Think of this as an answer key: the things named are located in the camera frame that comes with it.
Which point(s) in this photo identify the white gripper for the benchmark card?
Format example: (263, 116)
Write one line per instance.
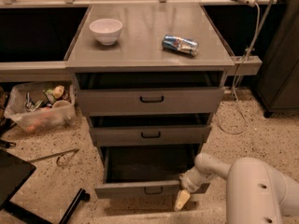
(189, 182)

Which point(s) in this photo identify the grey bottom drawer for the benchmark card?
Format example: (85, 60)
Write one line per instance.
(144, 171)

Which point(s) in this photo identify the grey drawer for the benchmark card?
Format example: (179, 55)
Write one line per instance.
(149, 101)
(150, 135)
(144, 171)

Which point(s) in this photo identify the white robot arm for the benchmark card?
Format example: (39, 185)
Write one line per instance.
(256, 192)

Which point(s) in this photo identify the grey middle drawer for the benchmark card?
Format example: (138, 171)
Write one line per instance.
(150, 135)

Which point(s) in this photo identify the grey top drawer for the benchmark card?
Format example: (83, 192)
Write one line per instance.
(149, 101)

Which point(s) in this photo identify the grey drawer cabinet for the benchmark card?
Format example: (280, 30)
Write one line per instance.
(138, 60)

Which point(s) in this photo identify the metal tongs on floor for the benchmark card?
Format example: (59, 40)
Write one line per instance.
(57, 156)

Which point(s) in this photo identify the dark rolling cabinet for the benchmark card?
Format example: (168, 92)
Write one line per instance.
(277, 83)

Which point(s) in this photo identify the crushed blue soda can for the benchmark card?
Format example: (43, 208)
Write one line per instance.
(180, 44)

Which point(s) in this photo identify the black stand base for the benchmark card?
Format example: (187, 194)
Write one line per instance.
(43, 192)

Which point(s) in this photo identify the clear plastic storage bin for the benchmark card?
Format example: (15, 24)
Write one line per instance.
(38, 106)

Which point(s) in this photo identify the white ceramic bowl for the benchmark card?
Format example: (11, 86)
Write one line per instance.
(106, 31)

